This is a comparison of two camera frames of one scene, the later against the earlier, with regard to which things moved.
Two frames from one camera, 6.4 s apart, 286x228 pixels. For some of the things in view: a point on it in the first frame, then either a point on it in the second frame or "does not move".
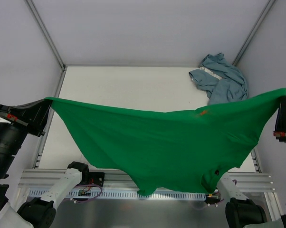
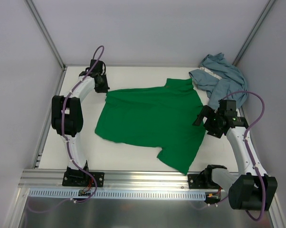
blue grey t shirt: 233,86 does not move
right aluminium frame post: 268,6 does not move
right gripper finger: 284,130 to 220,121
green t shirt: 169,150 to 161,117
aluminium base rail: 246,180 does not move
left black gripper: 19,119 to 102,85
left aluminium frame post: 47,34 does not move
